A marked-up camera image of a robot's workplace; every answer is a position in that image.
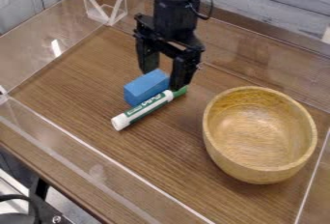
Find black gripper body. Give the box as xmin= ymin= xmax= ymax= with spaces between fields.
xmin=133 ymin=0 xmax=204 ymax=58

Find clear acrylic tray walls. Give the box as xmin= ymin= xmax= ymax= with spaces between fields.
xmin=0 ymin=0 xmax=330 ymax=224

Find blue block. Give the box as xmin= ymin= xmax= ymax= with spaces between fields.
xmin=124 ymin=70 xmax=168 ymax=106

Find brown wooden bowl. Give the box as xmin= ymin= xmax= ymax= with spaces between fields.
xmin=201 ymin=86 xmax=316 ymax=184

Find black cable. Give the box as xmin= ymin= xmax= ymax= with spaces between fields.
xmin=0 ymin=194 xmax=48 ymax=224

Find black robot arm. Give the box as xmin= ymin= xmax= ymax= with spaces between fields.
xmin=133 ymin=0 xmax=204 ymax=91

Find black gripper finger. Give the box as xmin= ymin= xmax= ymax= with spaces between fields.
xmin=135 ymin=38 xmax=160 ymax=73
xmin=168 ymin=52 xmax=201 ymax=91

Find green white marker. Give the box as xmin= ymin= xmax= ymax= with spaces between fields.
xmin=111 ymin=86 xmax=188 ymax=131

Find black table leg bracket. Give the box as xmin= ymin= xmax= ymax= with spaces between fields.
xmin=29 ymin=178 xmax=73 ymax=224

